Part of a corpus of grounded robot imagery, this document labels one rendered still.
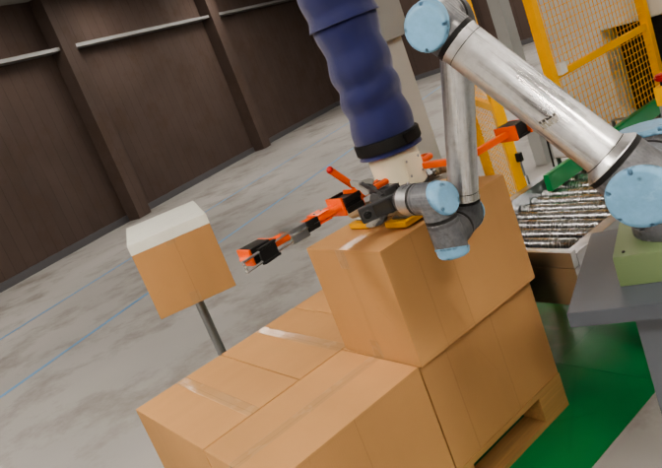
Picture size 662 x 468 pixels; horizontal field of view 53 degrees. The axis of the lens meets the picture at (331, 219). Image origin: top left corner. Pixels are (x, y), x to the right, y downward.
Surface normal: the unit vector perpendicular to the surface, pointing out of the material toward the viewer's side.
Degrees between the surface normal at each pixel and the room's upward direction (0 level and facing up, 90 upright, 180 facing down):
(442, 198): 85
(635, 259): 90
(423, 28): 85
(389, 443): 90
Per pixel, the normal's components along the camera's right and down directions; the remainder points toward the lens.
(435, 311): 0.57, -0.01
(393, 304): -0.74, 0.42
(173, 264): 0.29, 0.13
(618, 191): -0.42, 0.47
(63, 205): 0.83, -0.18
